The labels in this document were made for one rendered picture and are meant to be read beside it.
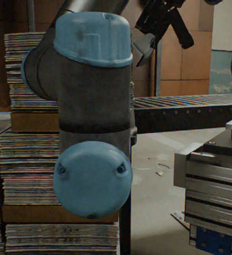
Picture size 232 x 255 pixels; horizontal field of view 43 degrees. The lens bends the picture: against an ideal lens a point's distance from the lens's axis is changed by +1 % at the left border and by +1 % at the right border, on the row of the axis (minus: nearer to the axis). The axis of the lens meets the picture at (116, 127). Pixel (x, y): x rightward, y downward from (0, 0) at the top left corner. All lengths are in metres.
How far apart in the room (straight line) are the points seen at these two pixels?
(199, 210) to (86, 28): 0.61
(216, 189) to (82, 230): 0.34
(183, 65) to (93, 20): 4.94
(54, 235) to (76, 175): 0.55
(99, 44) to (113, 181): 0.12
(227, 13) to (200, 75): 1.19
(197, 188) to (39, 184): 0.39
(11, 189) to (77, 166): 0.52
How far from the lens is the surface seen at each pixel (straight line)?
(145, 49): 0.81
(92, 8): 0.42
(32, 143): 0.73
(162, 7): 0.88
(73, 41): 0.28
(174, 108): 1.47
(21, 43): 0.72
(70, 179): 0.27
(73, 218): 0.78
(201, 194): 0.77
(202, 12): 5.45
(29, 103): 0.71
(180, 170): 0.77
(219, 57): 5.74
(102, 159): 0.26
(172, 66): 5.10
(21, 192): 0.78
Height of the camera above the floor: 0.98
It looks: 11 degrees down
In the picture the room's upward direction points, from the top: straight up
